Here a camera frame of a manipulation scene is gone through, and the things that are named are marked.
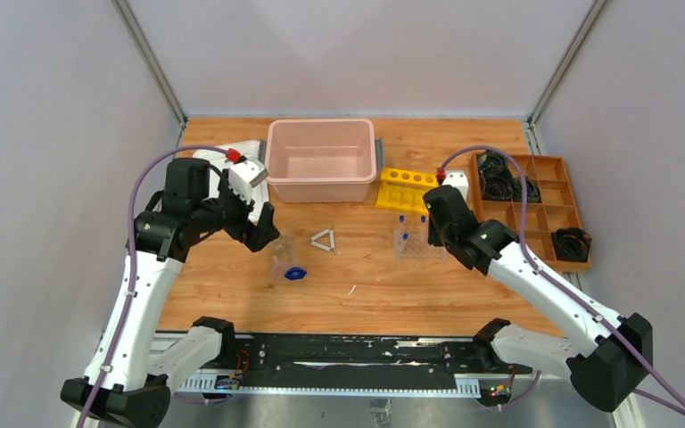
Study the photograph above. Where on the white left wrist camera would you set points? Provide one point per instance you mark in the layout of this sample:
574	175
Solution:
246	175

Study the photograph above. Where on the wooden compartment organizer tray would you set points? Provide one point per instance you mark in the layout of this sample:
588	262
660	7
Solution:
557	208

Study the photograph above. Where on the dark rolled tie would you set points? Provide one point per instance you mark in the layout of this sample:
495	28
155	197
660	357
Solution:
496	184

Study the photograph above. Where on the white clay pipe triangle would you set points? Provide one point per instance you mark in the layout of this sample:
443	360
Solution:
324	240

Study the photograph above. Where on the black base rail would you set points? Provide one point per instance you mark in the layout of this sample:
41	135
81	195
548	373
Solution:
355	365

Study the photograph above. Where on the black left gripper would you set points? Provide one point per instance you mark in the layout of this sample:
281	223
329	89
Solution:
253	230

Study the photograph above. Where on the blue floral rolled tie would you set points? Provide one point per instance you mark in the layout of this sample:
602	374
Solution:
490	159

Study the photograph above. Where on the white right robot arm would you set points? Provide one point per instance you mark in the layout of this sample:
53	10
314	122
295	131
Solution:
603	354

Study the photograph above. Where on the green floral rolled tie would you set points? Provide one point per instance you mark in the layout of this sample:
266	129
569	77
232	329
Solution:
529	192

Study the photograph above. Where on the yellow test tube rack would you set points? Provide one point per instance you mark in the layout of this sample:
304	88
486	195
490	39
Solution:
403	190

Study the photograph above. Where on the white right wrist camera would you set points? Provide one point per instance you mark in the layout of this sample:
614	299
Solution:
453	185

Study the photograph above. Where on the black rolled belt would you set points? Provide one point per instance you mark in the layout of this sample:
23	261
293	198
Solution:
571	244

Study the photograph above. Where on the small clear glass beaker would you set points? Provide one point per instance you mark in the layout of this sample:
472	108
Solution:
279	247

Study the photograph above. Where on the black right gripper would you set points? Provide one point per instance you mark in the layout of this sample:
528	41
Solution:
433	237

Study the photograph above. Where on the pink plastic bin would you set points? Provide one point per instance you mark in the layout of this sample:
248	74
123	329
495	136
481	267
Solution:
321	160

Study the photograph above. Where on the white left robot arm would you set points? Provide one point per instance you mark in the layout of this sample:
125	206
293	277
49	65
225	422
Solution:
124	384

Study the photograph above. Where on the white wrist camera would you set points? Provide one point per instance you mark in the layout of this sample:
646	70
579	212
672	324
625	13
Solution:
246	175
453	185

